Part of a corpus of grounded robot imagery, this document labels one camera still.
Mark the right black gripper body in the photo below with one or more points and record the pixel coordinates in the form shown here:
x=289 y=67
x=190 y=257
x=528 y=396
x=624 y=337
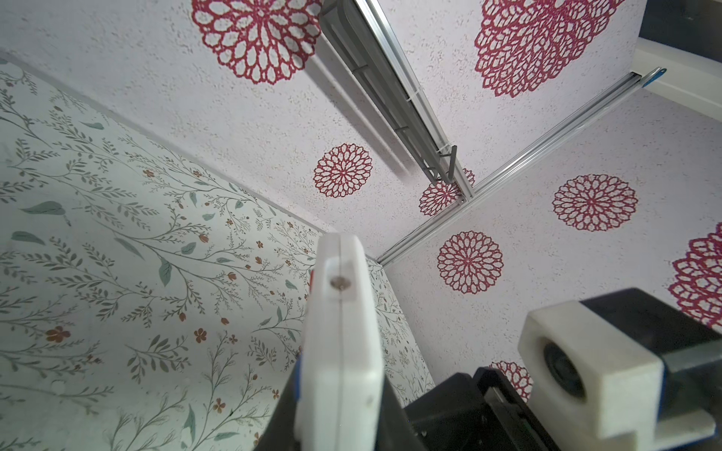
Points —
x=485 y=412

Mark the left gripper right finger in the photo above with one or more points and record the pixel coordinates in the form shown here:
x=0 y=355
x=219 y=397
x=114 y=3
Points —
x=394 y=431

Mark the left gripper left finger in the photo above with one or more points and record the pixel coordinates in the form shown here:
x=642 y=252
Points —
x=279 y=434

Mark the white remote control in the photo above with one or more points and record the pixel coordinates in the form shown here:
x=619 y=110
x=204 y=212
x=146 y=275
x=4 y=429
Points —
x=342 y=369

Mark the dark grey wall shelf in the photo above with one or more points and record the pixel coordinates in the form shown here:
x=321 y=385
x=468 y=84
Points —
x=362 y=36

